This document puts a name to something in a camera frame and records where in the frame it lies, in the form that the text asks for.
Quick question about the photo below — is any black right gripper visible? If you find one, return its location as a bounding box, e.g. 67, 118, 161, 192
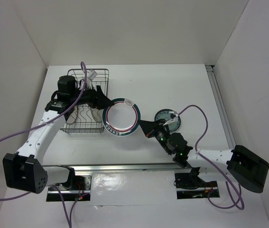
138, 118, 172, 155

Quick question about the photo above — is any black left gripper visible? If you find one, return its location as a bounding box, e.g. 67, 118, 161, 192
70, 82, 114, 110

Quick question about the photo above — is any clear glass plate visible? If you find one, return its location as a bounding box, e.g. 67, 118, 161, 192
90, 108, 102, 123

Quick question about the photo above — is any white plate green red rim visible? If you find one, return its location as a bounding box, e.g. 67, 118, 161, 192
102, 98, 141, 136

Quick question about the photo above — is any blue floral green plate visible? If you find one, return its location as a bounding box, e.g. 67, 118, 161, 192
154, 109, 181, 133

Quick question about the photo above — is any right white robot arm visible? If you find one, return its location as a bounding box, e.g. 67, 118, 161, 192
139, 119, 269, 193

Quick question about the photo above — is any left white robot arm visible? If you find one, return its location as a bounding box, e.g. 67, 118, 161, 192
2, 76, 114, 194

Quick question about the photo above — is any grey wire dish rack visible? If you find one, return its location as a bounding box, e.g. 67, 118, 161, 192
61, 68, 109, 135

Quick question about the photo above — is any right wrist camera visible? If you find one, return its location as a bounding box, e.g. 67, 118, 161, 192
164, 111, 179, 125

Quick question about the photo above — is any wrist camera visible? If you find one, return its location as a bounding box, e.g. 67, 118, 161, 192
164, 111, 179, 125
86, 69, 98, 89

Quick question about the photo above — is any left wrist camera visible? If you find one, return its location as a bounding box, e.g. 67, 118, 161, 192
86, 69, 98, 89

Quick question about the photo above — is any aluminium rail front edge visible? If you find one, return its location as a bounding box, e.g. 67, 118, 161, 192
41, 161, 185, 174

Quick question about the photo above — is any aluminium rail edge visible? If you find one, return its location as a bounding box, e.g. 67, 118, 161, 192
41, 161, 185, 174
205, 66, 236, 149

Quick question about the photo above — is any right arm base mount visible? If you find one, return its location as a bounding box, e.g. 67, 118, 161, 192
174, 173, 220, 200

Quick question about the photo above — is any aluminium rail right edge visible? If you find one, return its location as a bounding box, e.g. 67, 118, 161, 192
205, 66, 236, 149

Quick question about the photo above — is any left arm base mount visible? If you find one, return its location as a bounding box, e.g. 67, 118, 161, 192
46, 174, 92, 202

